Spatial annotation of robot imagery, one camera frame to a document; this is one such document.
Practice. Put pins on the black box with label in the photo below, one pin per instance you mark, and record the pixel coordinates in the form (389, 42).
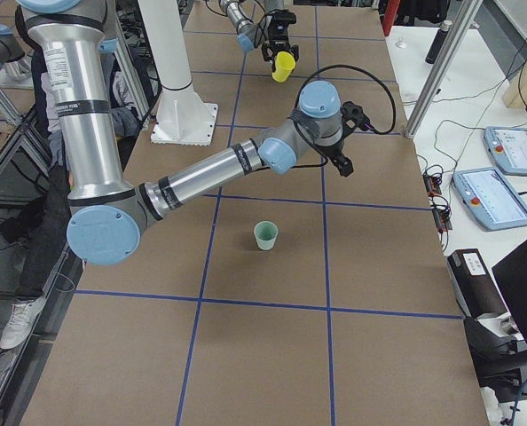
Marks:
(474, 288)

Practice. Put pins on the far teach pendant tablet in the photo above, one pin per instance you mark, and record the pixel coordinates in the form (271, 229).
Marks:
(508, 148)

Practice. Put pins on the near teach pendant tablet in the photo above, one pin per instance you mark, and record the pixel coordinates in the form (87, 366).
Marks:
(490, 199)

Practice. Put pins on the small electronics board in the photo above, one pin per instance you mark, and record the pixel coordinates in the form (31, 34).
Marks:
(432, 185)

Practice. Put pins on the yellow plastic cup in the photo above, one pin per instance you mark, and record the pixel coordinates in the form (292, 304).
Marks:
(283, 66)

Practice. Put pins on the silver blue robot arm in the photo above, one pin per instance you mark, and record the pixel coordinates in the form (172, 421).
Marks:
(112, 208)

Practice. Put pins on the aluminium frame post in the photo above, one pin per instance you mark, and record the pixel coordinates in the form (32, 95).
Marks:
(452, 42)

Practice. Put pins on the green plastic cup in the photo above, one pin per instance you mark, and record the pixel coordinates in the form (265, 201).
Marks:
(266, 234)

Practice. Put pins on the black water bottle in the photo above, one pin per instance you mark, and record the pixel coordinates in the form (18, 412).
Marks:
(438, 42)

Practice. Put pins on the teach pendant tablet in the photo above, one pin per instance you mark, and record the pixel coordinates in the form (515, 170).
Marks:
(490, 199)
(508, 148)

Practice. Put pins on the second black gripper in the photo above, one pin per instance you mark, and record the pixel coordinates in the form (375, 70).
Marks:
(280, 39)

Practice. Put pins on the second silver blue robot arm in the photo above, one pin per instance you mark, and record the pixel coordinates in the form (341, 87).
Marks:
(250, 34)

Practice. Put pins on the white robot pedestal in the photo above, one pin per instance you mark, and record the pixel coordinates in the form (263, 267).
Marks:
(181, 117)

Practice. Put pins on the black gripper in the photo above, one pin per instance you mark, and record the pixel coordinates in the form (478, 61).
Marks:
(334, 153)

